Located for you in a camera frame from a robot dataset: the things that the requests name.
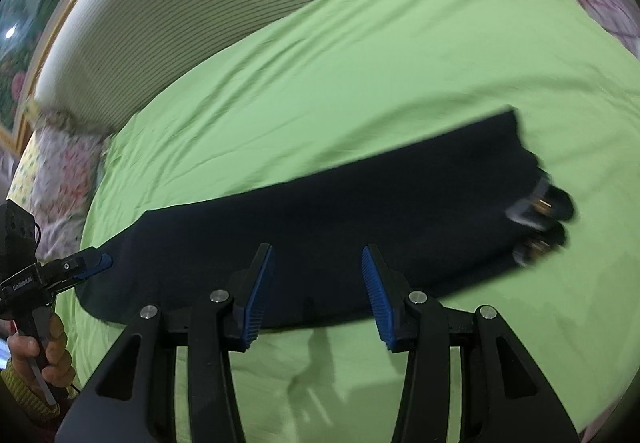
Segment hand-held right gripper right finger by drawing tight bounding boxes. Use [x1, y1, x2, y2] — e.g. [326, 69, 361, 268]
[361, 245, 582, 443]

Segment yellow sleeved left forearm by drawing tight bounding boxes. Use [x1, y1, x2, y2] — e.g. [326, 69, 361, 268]
[0, 357, 62, 421]

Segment person's left hand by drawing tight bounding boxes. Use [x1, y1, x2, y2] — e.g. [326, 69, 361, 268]
[8, 312, 76, 389]

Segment black pants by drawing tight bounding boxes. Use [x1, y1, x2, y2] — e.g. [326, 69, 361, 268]
[75, 108, 578, 330]

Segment floral blanket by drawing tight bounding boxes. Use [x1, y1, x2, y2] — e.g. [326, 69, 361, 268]
[552, 0, 640, 54]

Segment green bed sheet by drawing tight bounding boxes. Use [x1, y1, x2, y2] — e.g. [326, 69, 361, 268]
[52, 0, 640, 443]

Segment floral pillow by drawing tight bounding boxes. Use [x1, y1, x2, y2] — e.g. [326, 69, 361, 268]
[10, 108, 113, 260]

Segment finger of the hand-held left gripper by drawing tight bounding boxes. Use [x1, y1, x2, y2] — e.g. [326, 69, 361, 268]
[54, 246, 114, 283]

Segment floral wall picture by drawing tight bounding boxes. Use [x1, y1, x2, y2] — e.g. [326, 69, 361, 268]
[0, 0, 131, 144]

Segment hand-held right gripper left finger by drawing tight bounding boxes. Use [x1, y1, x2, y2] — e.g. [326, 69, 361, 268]
[56, 243, 275, 443]

